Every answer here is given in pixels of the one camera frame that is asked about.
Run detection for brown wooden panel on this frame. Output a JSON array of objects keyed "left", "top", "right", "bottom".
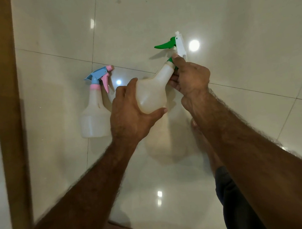
[{"left": 0, "top": 0, "right": 35, "bottom": 229}]

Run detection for white spray bottle blue pink trigger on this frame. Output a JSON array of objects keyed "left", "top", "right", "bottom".
[{"left": 74, "top": 65, "right": 120, "bottom": 140}]

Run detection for person's left forearm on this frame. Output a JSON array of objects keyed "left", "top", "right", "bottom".
[{"left": 0, "top": 134, "right": 148, "bottom": 229}]

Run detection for person's right leg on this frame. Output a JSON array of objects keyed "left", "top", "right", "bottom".
[{"left": 190, "top": 116, "right": 226, "bottom": 180}]

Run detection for white spray bottle green trigger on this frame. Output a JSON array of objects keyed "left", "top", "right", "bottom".
[{"left": 130, "top": 30, "right": 192, "bottom": 115}]

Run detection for person's right forearm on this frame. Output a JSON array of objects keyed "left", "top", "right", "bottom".
[{"left": 187, "top": 78, "right": 302, "bottom": 229}]

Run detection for person's right hand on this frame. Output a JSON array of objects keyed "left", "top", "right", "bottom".
[{"left": 166, "top": 51, "right": 214, "bottom": 112}]

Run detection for person's left hand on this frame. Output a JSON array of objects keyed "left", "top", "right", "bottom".
[{"left": 106, "top": 75, "right": 171, "bottom": 146}]

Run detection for dark shorts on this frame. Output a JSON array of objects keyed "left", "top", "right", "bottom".
[{"left": 213, "top": 162, "right": 268, "bottom": 229}]

